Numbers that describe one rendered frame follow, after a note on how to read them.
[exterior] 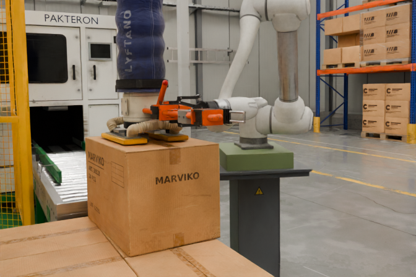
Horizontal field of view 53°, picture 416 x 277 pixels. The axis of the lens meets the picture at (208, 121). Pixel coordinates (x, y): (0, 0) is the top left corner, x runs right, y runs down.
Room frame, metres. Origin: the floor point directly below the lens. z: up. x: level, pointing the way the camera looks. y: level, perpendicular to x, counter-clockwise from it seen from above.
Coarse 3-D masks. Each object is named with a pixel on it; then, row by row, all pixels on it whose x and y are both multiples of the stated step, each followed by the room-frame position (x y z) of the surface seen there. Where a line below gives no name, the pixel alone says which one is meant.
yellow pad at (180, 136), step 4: (144, 132) 2.00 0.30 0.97; (148, 132) 1.96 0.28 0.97; (164, 132) 1.89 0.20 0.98; (168, 132) 1.86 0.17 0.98; (152, 136) 1.91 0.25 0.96; (156, 136) 1.87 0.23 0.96; (160, 136) 1.83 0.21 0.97; (164, 136) 1.80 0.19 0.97; (168, 136) 1.78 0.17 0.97; (172, 136) 1.78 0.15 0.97; (176, 136) 1.78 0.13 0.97; (180, 136) 1.79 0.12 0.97; (184, 136) 1.80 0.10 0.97; (168, 140) 1.76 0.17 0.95; (172, 140) 1.77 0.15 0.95; (176, 140) 1.78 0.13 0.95
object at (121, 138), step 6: (108, 132) 1.92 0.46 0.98; (114, 132) 1.92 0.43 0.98; (126, 132) 1.76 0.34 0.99; (108, 138) 1.85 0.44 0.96; (114, 138) 1.78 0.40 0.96; (120, 138) 1.72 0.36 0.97; (126, 138) 1.70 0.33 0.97; (132, 138) 1.71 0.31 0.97; (138, 138) 1.71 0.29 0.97; (144, 138) 1.71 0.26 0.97; (126, 144) 1.67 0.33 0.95; (132, 144) 1.69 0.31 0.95
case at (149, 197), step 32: (96, 160) 1.88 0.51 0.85; (128, 160) 1.53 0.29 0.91; (160, 160) 1.60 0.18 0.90; (192, 160) 1.66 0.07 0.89; (96, 192) 1.90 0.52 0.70; (128, 192) 1.53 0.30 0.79; (160, 192) 1.59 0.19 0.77; (192, 192) 1.66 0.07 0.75; (128, 224) 1.53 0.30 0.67; (160, 224) 1.59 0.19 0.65; (192, 224) 1.66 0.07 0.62
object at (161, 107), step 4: (152, 104) 1.68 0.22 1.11; (156, 104) 1.69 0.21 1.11; (176, 104) 1.65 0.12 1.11; (152, 108) 1.65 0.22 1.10; (156, 108) 1.62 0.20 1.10; (160, 108) 1.61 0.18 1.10; (164, 108) 1.62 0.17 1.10; (168, 108) 1.63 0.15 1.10; (172, 108) 1.64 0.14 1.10; (176, 108) 1.65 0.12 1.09; (152, 112) 1.67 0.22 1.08; (156, 112) 1.64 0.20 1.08; (160, 112) 1.61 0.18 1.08; (152, 116) 1.65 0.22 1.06; (156, 116) 1.62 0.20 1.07; (160, 116) 1.61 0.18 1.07; (164, 116) 1.62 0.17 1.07; (160, 120) 1.61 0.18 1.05; (164, 120) 1.62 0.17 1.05
